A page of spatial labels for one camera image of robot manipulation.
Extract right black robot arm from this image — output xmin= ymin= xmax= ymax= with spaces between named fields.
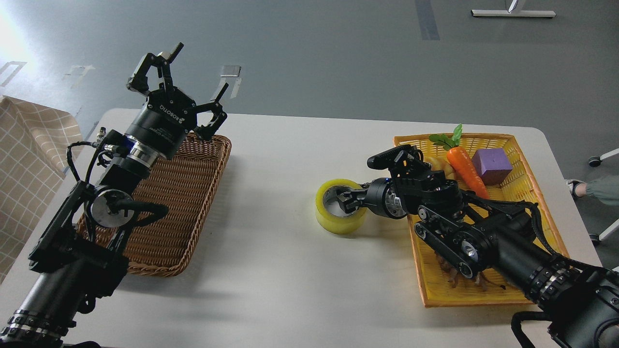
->
xmin=336 ymin=145 xmax=619 ymax=348

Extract brown wicker basket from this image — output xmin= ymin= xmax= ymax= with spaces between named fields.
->
xmin=100 ymin=133 xmax=232 ymax=277

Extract office chair base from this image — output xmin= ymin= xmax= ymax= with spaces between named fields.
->
xmin=588 ymin=148 xmax=619 ymax=244

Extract toy croissant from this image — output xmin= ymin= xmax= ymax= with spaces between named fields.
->
xmin=424 ymin=156 xmax=457 ymax=180

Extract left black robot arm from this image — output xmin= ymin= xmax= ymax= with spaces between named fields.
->
xmin=1 ymin=43 xmax=228 ymax=348

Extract purple cube block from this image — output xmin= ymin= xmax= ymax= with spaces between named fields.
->
xmin=472 ymin=148 xmax=513 ymax=187

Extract toy carrot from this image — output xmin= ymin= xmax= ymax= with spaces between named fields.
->
xmin=428 ymin=124 xmax=489 ymax=200

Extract person leg grey trousers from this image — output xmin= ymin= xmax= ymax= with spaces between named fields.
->
xmin=564 ymin=175 xmax=619 ymax=206

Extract toy lion figure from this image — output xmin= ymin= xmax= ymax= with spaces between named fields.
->
xmin=434 ymin=252 xmax=507 ymax=291

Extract yellow plastic basket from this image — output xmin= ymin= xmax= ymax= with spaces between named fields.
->
xmin=394 ymin=133 xmax=571 ymax=308

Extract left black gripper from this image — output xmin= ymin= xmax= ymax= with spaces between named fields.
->
xmin=125 ymin=42 xmax=229 ymax=160

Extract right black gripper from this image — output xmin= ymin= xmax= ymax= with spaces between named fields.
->
xmin=338 ymin=178 xmax=395 ymax=218

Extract yellow tape roll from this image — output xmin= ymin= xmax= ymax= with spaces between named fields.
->
xmin=314 ymin=178 xmax=368 ymax=235

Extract beige checkered cloth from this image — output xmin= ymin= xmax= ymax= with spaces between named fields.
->
xmin=0 ymin=96 xmax=83 ymax=280

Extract white metal stand base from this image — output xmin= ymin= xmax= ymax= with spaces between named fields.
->
xmin=471 ymin=0 xmax=556 ymax=18

